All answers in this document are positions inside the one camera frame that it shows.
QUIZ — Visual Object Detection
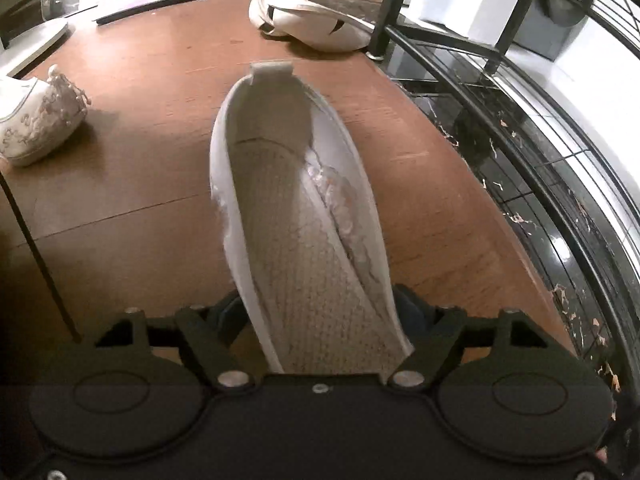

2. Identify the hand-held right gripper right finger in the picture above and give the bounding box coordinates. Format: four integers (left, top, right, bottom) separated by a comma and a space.
390, 285, 551, 390

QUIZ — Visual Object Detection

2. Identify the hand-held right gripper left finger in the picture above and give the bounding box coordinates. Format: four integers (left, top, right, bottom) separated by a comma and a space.
95, 292, 253, 391

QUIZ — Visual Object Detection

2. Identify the white slip-on shoe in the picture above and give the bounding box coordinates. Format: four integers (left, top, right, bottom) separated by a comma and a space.
209, 61, 417, 376

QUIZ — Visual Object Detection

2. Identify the white sneaker with pearl beads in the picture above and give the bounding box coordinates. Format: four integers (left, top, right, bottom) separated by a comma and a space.
0, 65, 92, 167

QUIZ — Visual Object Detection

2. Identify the grey metal box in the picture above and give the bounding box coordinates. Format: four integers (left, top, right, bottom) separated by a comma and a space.
517, 0, 593, 61

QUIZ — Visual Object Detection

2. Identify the black metal rack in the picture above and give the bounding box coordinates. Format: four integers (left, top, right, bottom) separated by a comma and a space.
367, 0, 640, 396

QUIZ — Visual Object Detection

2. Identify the white flat board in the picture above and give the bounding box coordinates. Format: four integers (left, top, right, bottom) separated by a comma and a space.
94, 0, 205, 24

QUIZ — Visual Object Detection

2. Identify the monitor with white stand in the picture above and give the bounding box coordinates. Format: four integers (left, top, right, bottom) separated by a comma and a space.
0, 0, 76, 80

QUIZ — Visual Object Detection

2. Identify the black cable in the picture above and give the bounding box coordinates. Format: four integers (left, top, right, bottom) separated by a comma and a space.
0, 167, 83, 343

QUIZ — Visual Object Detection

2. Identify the white strappy sandal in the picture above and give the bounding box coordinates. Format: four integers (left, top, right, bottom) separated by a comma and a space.
248, 0, 382, 52

